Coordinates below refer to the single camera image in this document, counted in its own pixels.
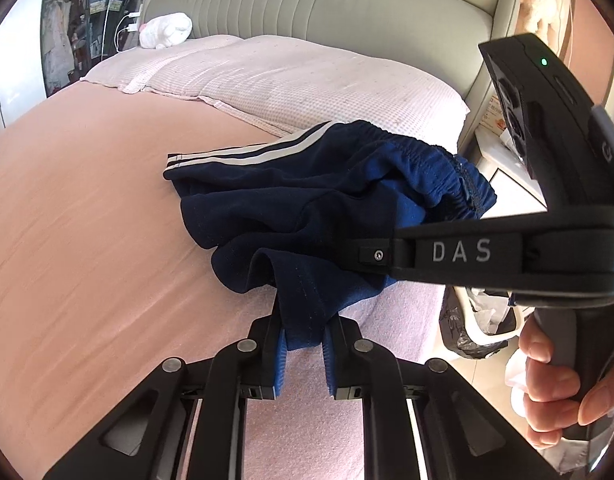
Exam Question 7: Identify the grey padded headboard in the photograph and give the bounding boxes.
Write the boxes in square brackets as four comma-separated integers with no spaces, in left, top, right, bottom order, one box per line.
[141,0,520,151]

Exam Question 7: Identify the person right hand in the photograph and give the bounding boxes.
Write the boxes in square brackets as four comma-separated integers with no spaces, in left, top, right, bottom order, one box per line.
[520,318,614,448]

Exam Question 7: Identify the pink bed sheet mattress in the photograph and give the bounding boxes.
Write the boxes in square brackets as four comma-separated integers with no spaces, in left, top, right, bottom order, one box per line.
[0,80,448,480]

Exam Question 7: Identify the pink dotted pillow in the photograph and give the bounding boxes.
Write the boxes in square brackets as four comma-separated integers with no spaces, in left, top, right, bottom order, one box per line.
[147,35,470,152]
[82,35,241,94]

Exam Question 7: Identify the navy blue striped shorts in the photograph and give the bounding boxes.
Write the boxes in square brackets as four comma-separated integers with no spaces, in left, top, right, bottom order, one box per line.
[164,120,497,350]

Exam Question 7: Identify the white nightstand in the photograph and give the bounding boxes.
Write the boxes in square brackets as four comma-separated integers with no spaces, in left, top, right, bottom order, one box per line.
[473,127,546,218]

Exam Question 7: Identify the far pink dotted pillow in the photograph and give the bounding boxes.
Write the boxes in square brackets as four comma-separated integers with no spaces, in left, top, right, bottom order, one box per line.
[82,35,241,94]

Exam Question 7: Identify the white plush toy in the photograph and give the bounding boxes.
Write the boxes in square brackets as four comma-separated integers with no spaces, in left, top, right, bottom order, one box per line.
[139,12,193,50]

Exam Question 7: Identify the near pink dotted pillow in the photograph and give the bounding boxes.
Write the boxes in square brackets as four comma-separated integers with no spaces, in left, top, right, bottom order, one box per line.
[147,35,470,152]

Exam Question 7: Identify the dark glass wardrobe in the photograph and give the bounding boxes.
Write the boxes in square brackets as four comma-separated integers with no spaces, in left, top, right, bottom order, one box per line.
[41,0,144,96]

